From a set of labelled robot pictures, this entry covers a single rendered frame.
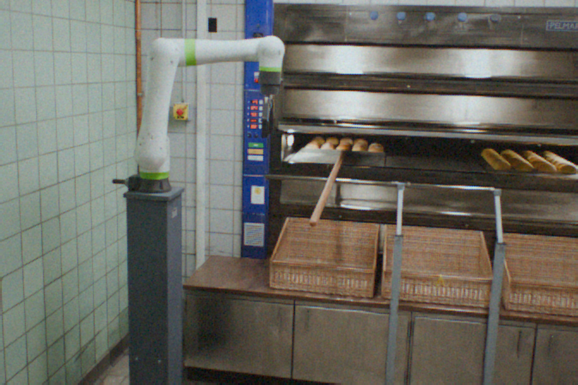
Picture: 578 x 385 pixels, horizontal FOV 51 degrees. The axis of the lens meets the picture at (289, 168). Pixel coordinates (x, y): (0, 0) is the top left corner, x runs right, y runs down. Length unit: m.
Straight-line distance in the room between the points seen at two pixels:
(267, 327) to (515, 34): 2.07
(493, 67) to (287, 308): 1.71
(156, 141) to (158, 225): 0.40
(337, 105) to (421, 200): 0.74
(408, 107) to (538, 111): 0.70
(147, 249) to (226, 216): 1.13
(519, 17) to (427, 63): 0.53
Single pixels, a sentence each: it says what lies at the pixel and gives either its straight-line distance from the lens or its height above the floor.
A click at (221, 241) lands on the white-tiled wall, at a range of 3.79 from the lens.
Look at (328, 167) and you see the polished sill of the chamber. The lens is 3.55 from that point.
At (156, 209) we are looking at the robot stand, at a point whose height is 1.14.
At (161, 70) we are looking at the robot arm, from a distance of 2.43.
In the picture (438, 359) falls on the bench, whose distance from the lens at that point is 3.31.
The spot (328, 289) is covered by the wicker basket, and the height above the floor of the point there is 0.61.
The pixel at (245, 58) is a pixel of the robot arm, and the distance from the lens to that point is 2.61.
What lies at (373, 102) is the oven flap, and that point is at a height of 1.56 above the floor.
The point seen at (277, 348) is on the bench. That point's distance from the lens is 3.35.
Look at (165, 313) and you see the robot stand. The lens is 2.77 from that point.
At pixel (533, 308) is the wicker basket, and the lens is 3.30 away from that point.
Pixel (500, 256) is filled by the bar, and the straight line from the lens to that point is 3.07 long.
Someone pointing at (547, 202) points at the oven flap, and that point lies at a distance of 3.68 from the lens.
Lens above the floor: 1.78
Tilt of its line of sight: 10 degrees down
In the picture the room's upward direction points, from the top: 2 degrees clockwise
